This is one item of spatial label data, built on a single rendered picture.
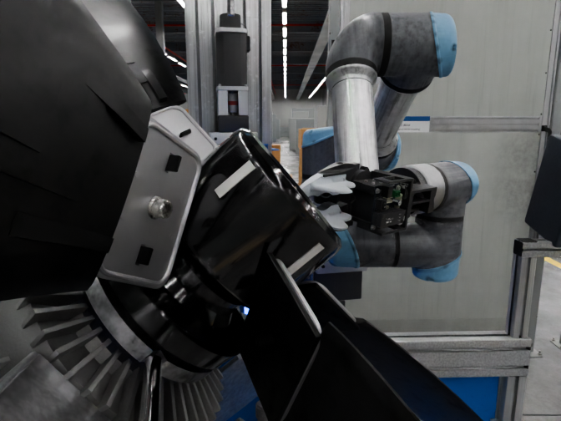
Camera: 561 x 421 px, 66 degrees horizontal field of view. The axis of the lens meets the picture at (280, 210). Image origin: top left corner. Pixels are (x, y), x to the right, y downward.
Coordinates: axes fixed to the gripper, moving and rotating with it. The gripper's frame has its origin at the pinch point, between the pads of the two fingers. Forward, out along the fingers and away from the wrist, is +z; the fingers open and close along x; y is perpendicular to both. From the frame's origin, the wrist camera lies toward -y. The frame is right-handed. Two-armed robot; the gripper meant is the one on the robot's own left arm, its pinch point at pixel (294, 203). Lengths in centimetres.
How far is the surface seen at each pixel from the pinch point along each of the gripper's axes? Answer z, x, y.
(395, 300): -155, 96, -85
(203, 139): 16.2, -9.0, 6.1
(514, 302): -51, 24, 9
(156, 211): 24.6, -6.6, 16.1
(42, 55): 30.2, -14.3, 18.4
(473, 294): -190, 90, -59
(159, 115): 18.8, -10.7, 3.2
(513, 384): -51, 40, 13
